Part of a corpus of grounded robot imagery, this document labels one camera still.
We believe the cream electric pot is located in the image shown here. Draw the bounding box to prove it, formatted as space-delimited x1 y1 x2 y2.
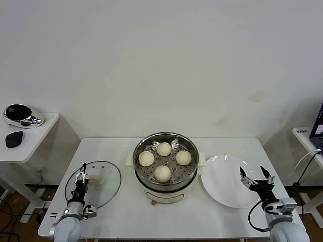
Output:
125 151 207 205

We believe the white steamed baozi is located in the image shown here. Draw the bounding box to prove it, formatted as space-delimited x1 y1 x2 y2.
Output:
156 142 172 157
175 150 192 166
138 151 155 167
154 165 172 183

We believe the white side table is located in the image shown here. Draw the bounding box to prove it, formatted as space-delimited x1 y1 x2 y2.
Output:
0 111 81 223

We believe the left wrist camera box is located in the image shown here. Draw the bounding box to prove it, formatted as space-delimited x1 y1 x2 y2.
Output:
83 205 98 220

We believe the glass pot lid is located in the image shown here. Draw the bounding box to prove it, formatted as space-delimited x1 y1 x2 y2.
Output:
64 161 122 209

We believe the dark laptop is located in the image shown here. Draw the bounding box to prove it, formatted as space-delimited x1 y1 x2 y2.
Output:
309 102 323 150

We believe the steel steamer basket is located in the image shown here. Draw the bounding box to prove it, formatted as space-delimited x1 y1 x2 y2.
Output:
133 131 199 186

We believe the chrome and black device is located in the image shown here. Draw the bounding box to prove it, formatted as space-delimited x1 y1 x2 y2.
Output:
3 103 45 129

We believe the black power adapter cable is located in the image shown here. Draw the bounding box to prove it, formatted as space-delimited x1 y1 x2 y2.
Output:
292 151 323 195

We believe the white cable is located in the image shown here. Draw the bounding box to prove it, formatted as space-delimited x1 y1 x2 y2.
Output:
295 148 322 169

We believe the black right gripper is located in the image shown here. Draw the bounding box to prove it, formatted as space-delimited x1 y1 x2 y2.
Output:
239 165 277 204

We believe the white round plate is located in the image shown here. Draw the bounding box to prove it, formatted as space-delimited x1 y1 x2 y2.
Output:
201 154 263 209

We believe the white desk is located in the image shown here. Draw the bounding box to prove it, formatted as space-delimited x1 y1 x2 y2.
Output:
292 126 323 225

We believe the black rounded object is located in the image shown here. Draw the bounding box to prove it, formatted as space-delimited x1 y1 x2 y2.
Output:
5 130 25 148

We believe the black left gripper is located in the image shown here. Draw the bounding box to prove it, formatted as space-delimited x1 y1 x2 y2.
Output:
71 163 90 202

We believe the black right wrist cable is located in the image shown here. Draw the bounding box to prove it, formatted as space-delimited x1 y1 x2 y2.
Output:
248 200 271 232

